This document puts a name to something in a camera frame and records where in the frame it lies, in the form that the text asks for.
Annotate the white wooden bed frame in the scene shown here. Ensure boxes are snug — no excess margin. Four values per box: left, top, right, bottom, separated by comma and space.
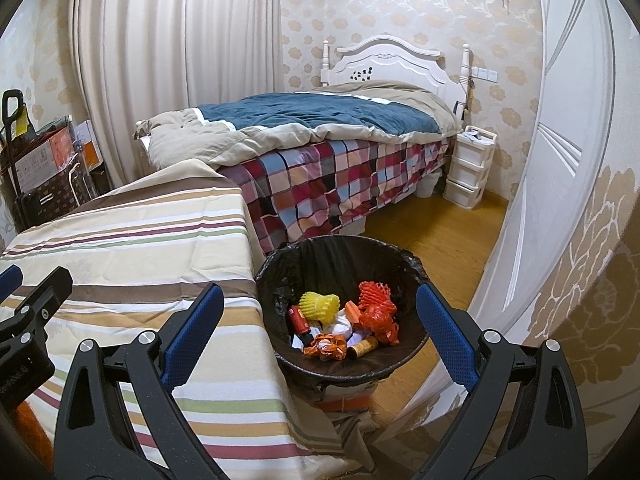
320, 35, 473, 106

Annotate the blue and beige quilt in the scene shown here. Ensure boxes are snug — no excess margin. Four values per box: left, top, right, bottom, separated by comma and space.
134, 82, 463, 171

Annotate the red label brown bottle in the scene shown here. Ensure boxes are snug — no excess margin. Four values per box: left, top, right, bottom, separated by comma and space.
287, 306, 312, 336

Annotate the brown patterned bag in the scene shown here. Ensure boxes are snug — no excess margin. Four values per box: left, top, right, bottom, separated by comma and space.
17, 160, 98, 221

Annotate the lavender cloth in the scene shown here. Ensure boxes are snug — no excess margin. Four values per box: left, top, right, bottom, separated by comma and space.
332, 312, 363, 343

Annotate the red plastic bag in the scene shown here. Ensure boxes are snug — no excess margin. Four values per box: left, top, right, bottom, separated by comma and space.
360, 305, 401, 346

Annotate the cream curtain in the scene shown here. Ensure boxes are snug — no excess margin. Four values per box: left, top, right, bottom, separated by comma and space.
67, 0, 286, 191

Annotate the yellow label brown bottle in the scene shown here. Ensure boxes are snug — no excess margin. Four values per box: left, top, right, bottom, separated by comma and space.
347, 336, 380, 360

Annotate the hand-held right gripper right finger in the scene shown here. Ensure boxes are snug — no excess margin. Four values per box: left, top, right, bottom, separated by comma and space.
416, 282, 588, 480

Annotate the yellow foam fruit net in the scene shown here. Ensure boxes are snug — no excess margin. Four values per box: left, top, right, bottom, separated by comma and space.
299, 291, 342, 325

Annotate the black bin with black bag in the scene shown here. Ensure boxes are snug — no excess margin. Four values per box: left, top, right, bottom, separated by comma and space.
254, 234, 436, 388

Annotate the orange fabric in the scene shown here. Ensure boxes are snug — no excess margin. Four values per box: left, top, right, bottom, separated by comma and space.
12, 400, 56, 443

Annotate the white plastic drawer unit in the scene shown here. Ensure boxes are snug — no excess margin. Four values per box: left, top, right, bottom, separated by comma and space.
442, 127, 498, 208

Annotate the orange wrapper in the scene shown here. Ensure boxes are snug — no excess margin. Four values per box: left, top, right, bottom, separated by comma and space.
302, 332, 348, 361

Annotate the white door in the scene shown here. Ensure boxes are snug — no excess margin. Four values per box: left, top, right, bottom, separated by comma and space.
400, 0, 618, 436

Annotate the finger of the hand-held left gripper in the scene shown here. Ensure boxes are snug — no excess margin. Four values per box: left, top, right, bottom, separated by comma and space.
0, 266, 24, 302
0, 266, 74, 346

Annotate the black cable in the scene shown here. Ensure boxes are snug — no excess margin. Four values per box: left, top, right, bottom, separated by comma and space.
452, 80, 473, 126

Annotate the plaid bed sheet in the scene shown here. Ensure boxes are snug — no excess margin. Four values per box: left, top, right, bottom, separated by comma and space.
220, 135, 451, 256

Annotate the red foam fruit net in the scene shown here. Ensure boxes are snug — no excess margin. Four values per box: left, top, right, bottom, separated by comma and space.
357, 281, 396, 318

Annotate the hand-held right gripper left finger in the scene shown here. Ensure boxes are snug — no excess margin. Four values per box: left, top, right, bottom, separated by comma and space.
54, 282, 236, 480

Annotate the small white bin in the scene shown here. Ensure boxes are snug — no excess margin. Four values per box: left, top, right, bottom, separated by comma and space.
415, 169, 443, 200

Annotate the orange and white box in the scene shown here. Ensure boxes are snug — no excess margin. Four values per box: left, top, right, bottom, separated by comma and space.
72, 120, 106, 171

